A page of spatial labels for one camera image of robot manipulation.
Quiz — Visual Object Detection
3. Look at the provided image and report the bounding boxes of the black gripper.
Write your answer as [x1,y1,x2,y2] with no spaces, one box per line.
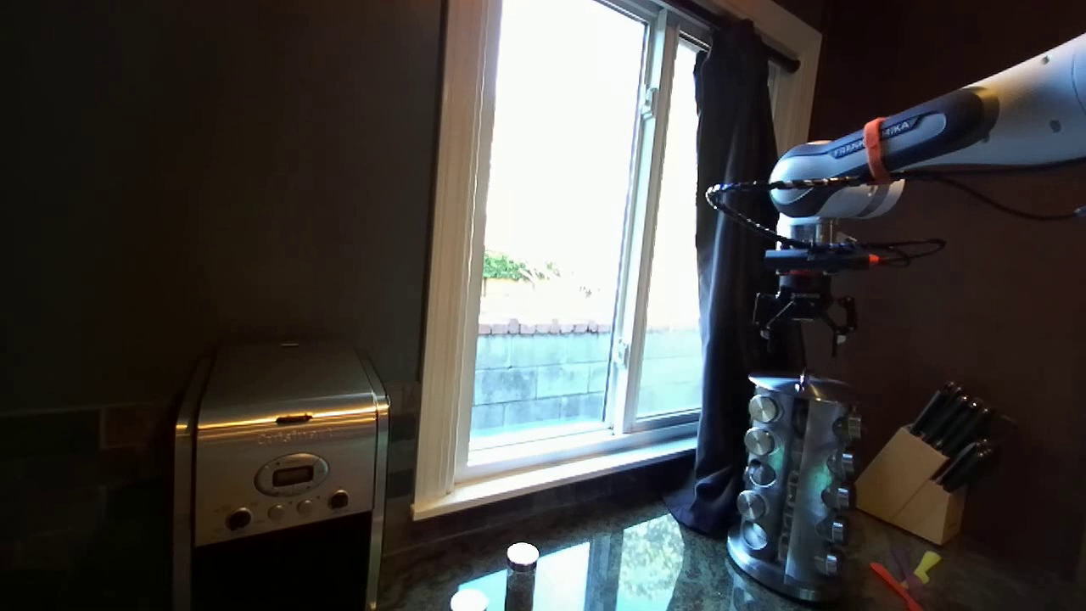
[751,267,861,370]

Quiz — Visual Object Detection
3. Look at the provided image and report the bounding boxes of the stainless steel revolving spice rack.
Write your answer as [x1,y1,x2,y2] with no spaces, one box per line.
[723,366,870,609]

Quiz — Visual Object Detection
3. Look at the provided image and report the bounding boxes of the black window curtain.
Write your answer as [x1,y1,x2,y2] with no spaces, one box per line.
[667,13,794,539]

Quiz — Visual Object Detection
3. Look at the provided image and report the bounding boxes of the wooden knife block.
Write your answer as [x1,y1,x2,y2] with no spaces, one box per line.
[854,424,966,550]

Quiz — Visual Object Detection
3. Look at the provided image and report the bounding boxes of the yellow plastic knife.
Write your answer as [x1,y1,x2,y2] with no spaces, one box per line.
[910,545,945,586]

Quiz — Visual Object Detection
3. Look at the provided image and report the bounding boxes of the orange plastic knife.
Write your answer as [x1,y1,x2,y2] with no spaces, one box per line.
[867,559,923,611]

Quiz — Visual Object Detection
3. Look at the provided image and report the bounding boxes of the glass shaker with metal cap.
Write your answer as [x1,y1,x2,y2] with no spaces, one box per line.
[503,539,544,611]

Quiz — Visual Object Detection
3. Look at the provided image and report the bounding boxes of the stainless steel coffee maker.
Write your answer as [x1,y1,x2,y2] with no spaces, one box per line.
[169,338,393,611]

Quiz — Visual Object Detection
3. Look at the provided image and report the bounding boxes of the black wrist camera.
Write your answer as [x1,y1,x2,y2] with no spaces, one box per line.
[764,242,892,276]

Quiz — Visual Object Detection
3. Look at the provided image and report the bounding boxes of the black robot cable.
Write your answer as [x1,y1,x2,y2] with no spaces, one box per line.
[702,165,1086,270]

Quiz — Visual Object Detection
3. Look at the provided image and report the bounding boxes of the black handled kitchen knife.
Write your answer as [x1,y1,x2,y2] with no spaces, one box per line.
[939,399,995,455]
[929,439,997,492]
[923,389,977,448]
[910,379,964,439]

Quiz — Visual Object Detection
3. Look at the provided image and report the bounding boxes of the orange arm strap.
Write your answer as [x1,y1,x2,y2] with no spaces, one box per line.
[860,115,892,183]

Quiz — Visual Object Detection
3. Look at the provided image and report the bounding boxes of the white window frame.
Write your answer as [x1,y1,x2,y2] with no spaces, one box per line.
[410,0,826,521]

